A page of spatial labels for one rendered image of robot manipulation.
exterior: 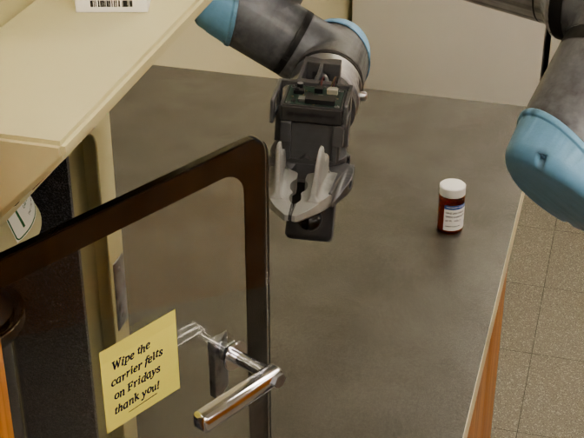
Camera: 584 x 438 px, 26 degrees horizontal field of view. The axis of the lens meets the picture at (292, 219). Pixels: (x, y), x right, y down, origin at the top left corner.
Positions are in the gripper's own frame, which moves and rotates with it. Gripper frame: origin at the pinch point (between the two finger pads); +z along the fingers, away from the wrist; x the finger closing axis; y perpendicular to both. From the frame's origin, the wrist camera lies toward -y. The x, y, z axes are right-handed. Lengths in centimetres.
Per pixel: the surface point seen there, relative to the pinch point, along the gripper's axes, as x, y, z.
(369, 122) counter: 1, -32, -89
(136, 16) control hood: -9.6, 23.2, 15.1
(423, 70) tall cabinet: 6, -101, -279
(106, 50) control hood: -9.9, 23.1, 21.4
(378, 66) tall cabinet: -9, -102, -281
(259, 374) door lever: -0.3, -6.6, 14.0
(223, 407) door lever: -2.3, -6.9, 18.3
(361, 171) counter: 1, -32, -72
